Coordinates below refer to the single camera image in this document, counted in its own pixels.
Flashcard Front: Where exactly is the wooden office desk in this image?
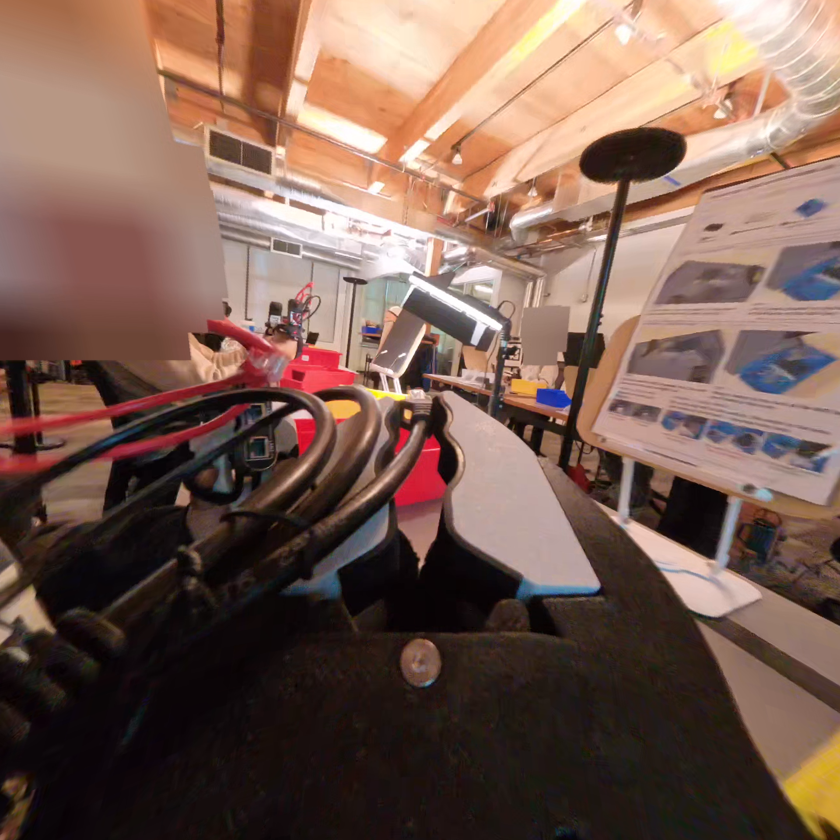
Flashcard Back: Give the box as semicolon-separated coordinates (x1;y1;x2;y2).
423;372;573;454

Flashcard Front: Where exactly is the silver ventilation duct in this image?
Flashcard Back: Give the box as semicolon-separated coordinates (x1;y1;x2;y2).
508;0;840;245

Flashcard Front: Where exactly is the black ethernet cable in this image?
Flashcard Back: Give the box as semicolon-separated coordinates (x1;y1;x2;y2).
0;384;435;657

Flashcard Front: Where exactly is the instruction board on stand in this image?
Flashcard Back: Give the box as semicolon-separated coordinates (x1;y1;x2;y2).
576;157;840;618

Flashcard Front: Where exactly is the large red plastic bin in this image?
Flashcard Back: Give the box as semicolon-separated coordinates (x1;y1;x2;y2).
295;416;442;506

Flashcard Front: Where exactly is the thin black floor lamp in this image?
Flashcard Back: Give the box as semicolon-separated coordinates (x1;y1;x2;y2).
343;276;370;370

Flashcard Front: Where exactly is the red ethernet cable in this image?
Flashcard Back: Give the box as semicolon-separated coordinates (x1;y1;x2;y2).
0;319;291;475

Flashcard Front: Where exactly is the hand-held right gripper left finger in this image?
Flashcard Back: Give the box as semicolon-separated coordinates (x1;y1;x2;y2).
282;397;403;598

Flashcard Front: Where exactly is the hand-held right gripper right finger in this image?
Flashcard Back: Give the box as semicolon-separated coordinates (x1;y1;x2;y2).
433;391;602;601

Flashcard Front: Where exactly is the studio light panel on stand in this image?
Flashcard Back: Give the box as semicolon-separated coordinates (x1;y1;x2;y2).
399;272;514;421

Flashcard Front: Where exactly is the small red plastic bin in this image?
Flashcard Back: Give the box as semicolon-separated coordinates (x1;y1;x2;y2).
282;348;358;391

